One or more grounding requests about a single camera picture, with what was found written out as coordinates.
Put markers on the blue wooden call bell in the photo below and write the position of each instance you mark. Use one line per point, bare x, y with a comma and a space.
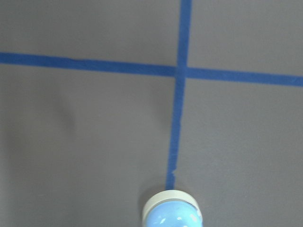
172, 208

